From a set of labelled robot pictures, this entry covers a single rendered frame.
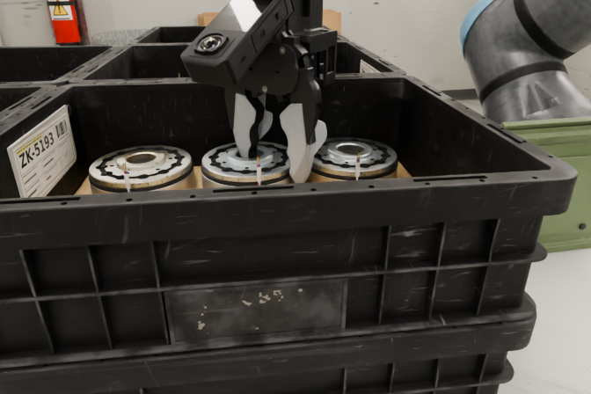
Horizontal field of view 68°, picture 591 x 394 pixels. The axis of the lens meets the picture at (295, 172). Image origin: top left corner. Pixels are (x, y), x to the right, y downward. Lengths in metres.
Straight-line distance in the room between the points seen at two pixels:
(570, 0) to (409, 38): 3.34
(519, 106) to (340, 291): 0.42
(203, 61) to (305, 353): 0.22
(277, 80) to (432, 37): 3.67
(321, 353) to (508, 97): 0.45
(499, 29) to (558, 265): 0.32
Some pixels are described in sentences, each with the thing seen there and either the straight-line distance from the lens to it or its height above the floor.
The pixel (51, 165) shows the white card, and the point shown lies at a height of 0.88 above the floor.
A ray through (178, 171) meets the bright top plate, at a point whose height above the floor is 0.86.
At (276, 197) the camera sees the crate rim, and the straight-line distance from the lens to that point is 0.24.
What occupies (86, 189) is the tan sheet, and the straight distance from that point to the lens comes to 0.52.
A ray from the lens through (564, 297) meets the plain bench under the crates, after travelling 0.61.
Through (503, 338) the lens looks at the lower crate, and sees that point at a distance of 0.36.
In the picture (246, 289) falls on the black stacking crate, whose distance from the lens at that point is 0.28.
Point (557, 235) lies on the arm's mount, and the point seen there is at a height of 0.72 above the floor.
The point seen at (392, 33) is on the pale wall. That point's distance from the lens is 3.88.
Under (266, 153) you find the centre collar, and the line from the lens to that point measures 0.47.
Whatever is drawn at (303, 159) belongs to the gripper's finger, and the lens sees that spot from 0.43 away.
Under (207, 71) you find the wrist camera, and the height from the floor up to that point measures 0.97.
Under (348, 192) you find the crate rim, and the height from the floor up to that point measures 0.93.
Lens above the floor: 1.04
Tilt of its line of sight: 24 degrees down
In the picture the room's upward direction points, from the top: straight up
